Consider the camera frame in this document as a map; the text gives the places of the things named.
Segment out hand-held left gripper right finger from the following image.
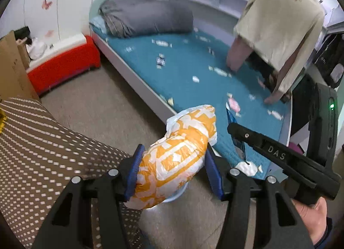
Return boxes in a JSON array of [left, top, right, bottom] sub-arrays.
[[206, 144, 315, 249]]

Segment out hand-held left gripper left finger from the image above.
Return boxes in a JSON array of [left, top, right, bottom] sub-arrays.
[[32, 144, 146, 249]]

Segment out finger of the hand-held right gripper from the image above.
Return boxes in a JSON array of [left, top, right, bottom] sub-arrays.
[[227, 122, 266, 153]]

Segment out orange white plastic bag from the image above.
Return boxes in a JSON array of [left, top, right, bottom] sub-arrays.
[[124, 105, 218, 210]]

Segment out white plastic bucket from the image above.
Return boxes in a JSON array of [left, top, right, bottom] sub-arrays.
[[149, 182, 189, 206]]

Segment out person's right forearm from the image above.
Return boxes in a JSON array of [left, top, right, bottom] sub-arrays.
[[317, 217, 335, 247]]

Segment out person's right hand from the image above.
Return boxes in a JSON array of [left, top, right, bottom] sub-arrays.
[[293, 198, 330, 245]]

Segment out white crumpled tissue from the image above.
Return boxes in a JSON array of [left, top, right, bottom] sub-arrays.
[[235, 161, 258, 177]]

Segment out black hanging clothes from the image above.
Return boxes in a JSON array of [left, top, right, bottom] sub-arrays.
[[313, 32, 344, 88]]

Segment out bed with teal sheet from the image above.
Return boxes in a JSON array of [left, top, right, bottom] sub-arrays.
[[91, 27, 292, 181]]

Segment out brown dotted cloth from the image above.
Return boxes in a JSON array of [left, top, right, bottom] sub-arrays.
[[0, 98, 147, 249]]

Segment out beige hanging shirt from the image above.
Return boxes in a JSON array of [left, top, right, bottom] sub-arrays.
[[226, 0, 327, 104]]

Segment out red storage box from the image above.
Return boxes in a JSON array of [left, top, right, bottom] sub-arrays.
[[25, 32, 101, 96]]

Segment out grey folded duvet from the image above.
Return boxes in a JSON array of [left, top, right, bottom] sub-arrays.
[[99, 0, 194, 38]]

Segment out brown cardboard box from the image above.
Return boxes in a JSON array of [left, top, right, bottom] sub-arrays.
[[0, 31, 41, 101]]

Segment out black bag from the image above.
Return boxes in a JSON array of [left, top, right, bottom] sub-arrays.
[[14, 26, 31, 39]]

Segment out white wardrobe with butterfly stickers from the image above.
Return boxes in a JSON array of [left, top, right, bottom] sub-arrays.
[[0, 0, 108, 42]]

